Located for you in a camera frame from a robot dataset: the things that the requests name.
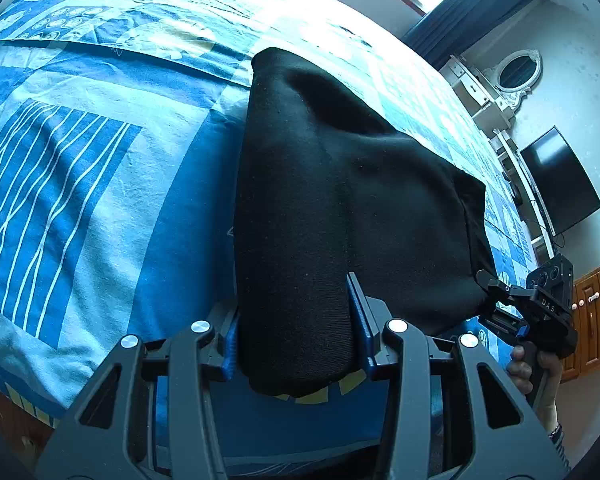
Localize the white dressing table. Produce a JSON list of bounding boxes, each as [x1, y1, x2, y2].
[[437, 55, 518, 132]]

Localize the person's right forearm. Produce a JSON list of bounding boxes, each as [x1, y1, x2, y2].
[[532, 385, 572, 466]]

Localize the blue patterned bed sheet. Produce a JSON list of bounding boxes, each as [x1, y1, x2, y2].
[[0, 0, 541, 426]]

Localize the dark blue curtain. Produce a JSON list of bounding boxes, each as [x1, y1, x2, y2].
[[402, 0, 542, 69]]

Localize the white framed oval mirror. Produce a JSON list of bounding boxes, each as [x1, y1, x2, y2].
[[484, 48, 544, 109]]

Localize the black pants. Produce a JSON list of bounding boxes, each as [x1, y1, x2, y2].
[[234, 46, 498, 397]]

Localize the person's right hand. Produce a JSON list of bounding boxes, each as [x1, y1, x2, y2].
[[507, 344, 564, 410]]

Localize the black flat television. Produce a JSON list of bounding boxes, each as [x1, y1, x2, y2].
[[520, 126, 600, 235]]

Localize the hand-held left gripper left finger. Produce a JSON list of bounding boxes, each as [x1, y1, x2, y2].
[[40, 305, 241, 480]]

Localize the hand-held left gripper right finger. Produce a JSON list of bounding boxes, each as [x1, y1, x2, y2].
[[346, 272, 571, 480]]

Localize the brown wooden cabinet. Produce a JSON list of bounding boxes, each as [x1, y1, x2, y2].
[[560, 254, 600, 384]]

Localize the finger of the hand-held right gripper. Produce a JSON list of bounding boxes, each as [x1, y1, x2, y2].
[[474, 269, 529, 307], [478, 306, 525, 335]]

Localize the white low cabinet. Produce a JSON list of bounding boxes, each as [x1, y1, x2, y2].
[[494, 130, 557, 262]]

